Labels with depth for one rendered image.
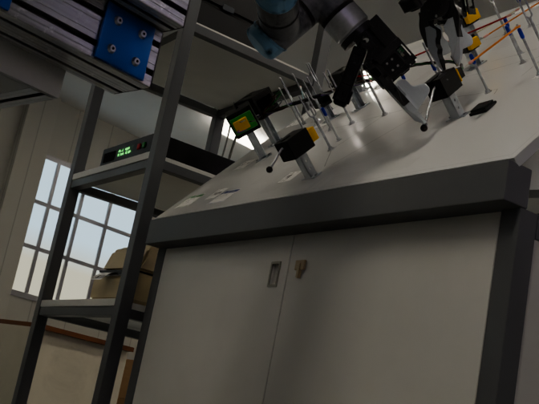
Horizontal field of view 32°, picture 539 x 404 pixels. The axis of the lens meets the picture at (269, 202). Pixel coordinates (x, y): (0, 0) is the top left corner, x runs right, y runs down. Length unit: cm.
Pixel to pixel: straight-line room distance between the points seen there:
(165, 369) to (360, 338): 69
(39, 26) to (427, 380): 80
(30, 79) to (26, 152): 732
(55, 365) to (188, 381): 399
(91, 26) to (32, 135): 741
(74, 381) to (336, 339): 455
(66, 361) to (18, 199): 278
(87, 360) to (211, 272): 411
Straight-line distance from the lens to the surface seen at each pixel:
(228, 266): 211
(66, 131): 906
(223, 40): 269
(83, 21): 135
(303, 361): 181
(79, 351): 620
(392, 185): 167
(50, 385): 610
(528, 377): 150
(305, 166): 196
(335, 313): 176
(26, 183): 868
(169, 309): 230
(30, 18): 130
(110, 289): 260
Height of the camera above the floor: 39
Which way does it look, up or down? 14 degrees up
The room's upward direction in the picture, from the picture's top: 11 degrees clockwise
